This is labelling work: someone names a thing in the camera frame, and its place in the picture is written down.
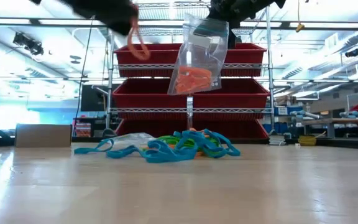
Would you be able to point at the ceiling light strip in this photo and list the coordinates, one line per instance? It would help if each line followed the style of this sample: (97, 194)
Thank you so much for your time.
(8, 21)
(331, 25)

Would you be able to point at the green rubber band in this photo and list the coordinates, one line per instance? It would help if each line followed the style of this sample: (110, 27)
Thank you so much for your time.
(172, 140)

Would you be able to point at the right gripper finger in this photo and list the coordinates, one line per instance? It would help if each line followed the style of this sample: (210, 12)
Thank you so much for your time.
(233, 35)

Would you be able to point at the wooden workbench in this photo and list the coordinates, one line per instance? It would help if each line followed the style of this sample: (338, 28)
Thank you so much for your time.
(337, 122)

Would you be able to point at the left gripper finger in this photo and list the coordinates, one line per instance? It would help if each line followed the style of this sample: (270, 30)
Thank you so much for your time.
(124, 28)
(126, 9)

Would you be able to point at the orange rubber band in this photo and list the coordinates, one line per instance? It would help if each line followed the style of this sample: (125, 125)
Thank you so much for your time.
(193, 129)
(141, 57)
(197, 72)
(185, 81)
(191, 87)

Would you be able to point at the black monitor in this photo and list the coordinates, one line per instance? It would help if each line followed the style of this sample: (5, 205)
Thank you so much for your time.
(95, 99)

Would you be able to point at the clear plastic zip bag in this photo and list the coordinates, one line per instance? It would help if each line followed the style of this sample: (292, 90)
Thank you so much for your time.
(197, 53)
(132, 138)

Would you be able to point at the blue rubber band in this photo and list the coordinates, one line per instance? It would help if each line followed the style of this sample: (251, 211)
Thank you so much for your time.
(216, 146)
(166, 155)
(89, 151)

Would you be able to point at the blue storage crate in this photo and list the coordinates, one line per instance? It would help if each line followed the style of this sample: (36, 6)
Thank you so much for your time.
(294, 109)

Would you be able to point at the small parts drawer cabinet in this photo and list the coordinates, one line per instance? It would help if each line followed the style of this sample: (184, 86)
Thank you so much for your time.
(82, 130)

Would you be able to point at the black ceiling fixture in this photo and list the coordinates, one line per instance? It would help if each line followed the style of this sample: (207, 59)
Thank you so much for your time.
(28, 43)

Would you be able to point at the small cardboard box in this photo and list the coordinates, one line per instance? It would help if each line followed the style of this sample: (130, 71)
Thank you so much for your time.
(42, 135)

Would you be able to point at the small black ceiling device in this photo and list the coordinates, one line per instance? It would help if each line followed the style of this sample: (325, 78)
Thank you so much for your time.
(352, 53)

